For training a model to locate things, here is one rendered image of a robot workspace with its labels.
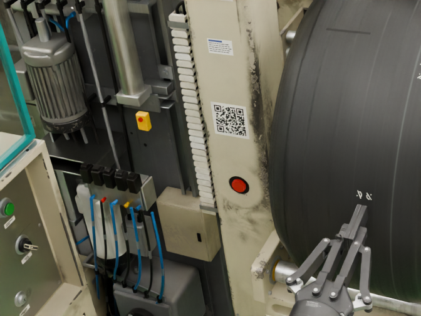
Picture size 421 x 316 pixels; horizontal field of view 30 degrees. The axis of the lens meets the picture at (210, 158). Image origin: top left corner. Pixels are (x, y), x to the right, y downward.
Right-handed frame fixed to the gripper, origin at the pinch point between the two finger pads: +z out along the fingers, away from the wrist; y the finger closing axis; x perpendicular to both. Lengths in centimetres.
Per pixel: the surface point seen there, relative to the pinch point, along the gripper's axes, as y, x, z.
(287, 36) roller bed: 38, 15, 65
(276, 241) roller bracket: 25.0, 32.7, 18.8
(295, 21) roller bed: 39, 16, 72
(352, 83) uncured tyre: 4.6, -14.4, 15.9
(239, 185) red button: 32.9, 21.6, 22.2
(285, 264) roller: 22.0, 34.9, 15.4
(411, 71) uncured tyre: -3.7, -16.1, 18.6
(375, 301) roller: 2.5, 36.3, 12.9
